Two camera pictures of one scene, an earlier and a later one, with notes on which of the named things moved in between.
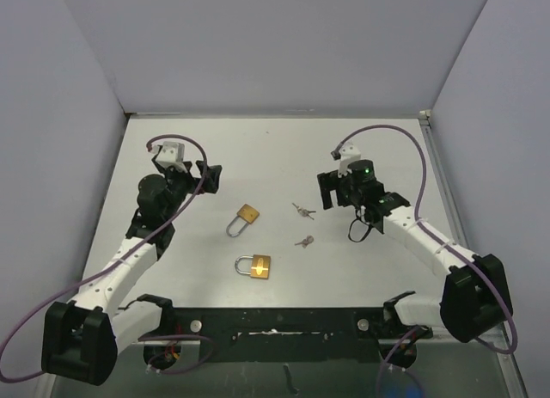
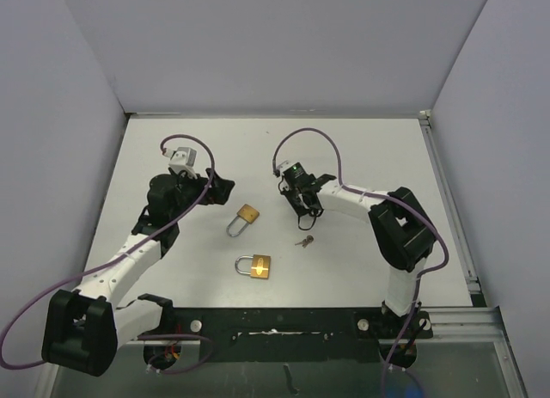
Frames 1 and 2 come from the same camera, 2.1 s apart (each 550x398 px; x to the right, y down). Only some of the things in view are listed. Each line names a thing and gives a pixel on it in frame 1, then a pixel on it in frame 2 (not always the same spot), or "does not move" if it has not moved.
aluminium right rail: (424, 118) does not move
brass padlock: (260, 266) does not move
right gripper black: (331, 181) to (301, 210)
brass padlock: (247, 214) does not move
